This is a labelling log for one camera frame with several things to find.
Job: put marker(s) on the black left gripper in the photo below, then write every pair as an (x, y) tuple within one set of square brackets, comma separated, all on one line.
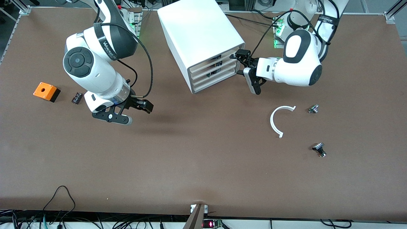
[(251, 62)]

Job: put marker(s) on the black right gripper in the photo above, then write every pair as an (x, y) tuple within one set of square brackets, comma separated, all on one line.
[(135, 102)]

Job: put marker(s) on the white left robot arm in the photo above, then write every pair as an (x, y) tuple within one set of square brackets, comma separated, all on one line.
[(302, 70)]

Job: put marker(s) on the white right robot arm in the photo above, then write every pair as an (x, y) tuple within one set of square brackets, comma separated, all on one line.
[(95, 73)]

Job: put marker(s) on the small black terminal block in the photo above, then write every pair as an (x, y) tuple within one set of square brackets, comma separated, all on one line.
[(77, 98)]

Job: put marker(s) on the white curved plastic arc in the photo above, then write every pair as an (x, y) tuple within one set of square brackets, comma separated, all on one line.
[(271, 121)]

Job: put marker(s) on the small silver metal connector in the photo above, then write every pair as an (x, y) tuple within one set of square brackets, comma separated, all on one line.
[(313, 109)]

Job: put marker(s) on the orange box with hole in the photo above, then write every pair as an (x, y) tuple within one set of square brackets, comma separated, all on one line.
[(44, 90)]

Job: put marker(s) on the small red LED device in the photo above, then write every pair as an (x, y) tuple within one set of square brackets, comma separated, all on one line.
[(211, 224)]

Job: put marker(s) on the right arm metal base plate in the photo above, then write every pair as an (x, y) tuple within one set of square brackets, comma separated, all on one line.
[(137, 24)]

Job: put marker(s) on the black cap metal switch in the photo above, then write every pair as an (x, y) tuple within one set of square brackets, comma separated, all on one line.
[(318, 147)]

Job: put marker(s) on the grey camera mount beam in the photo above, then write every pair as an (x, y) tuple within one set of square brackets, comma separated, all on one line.
[(195, 219)]

